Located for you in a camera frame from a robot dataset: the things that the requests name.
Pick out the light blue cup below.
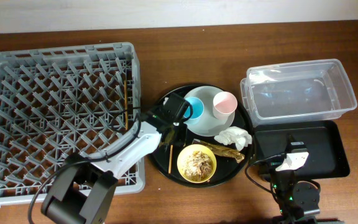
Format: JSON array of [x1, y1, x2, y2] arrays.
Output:
[[185, 96, 204, 124]]

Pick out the yellow bowl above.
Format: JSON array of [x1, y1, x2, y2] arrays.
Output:
[[177, 144, 217, 184]]

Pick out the pink cup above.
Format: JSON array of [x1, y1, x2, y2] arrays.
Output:
[[213, 91, 238, 119]]

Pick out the white tissue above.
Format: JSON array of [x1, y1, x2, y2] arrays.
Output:
[[214, 126, 252, 151]]

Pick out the gold snack wrapper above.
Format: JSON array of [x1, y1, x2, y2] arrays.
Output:
[[192, 139, 245, 164]]

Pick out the food scraps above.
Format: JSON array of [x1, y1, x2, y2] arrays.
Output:
[[183, 151, 213, 182]]

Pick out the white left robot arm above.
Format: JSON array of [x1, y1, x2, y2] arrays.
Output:
[[40, 93, 194, 223]]

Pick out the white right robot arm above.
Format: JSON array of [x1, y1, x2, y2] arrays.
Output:
[[270, 134, 321, 224]]

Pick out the grey dishwasher rack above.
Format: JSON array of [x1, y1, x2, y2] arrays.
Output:
[[0, 42, 141, 207]]

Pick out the black rectangular tray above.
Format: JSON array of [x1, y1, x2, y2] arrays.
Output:
[[252, 120, 350, 180]]

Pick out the round black tray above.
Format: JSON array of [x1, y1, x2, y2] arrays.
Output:
[[149, 84, 253, 188]]

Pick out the grey round plate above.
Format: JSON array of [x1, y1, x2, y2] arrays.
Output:
[[185, 86, 236, 137]]

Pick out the clear plastic bin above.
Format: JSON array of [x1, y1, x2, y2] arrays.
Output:
[[240, 58, 357, 126]]

